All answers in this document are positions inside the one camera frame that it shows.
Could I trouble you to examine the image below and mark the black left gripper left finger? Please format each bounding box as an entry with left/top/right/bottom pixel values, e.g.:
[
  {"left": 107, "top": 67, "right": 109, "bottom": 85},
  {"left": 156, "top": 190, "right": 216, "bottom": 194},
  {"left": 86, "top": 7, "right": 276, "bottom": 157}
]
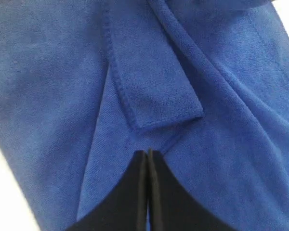
[{"left": 68, "top": 151, "right": 148, "bottom": 231}]

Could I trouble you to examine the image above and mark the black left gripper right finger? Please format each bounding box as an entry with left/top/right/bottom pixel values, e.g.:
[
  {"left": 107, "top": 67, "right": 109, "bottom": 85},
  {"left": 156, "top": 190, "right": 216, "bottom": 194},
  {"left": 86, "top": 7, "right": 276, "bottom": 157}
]
[{"left": 147, "top": 150, "right": 233, "bottom": 231}]

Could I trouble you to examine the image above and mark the blue microfiber towel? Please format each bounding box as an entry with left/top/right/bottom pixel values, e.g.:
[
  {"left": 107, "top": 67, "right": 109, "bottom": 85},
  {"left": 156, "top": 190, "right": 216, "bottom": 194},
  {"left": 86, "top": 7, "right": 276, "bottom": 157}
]
[{"left": 0, "top": 0, "right": 289, "bottom": 231}]

